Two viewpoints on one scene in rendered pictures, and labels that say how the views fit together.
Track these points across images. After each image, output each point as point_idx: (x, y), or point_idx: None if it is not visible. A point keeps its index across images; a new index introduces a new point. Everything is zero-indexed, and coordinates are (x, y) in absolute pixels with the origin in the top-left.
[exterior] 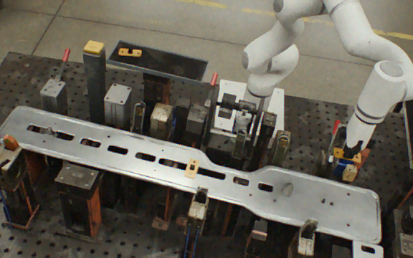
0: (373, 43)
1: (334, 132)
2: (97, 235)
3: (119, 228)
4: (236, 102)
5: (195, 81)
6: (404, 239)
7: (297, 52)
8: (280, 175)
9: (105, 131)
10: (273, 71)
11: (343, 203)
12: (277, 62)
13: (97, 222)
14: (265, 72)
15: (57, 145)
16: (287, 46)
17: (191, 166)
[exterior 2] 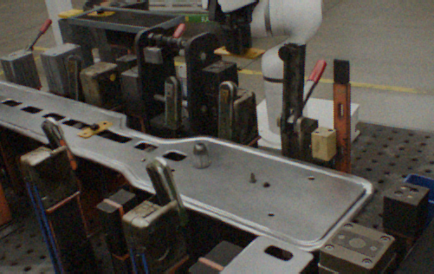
0: None
1: (308, 78)
2: None
3: (29, 230)
4: (165, 36)
5: (144, 28)
6: (346, 231)
7: (317, 0)
8: (211, 146)
9: (37, 95)
10: (278, 29)
11: (288, 187)
12: (279, 12)
13: None
14: (265, 30)
15: None
16: None
17: (92, 125)
